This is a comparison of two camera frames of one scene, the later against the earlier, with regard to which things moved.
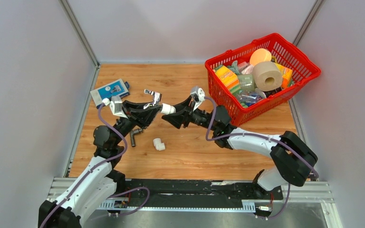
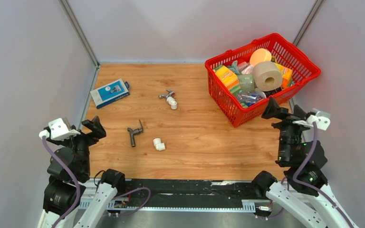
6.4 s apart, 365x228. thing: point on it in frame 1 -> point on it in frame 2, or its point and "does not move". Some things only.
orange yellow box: (287, 74) does not move
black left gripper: (141, 113) -> (97, 130)
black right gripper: (183, 115) -> (272, 110)
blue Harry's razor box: (117, 88) does not move
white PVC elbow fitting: (167, 109) -> (173, 103)
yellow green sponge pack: (229, 78) does not move
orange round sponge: (260, 55) does not move
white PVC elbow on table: (158, 145) does not move
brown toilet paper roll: (267, 76) does not move
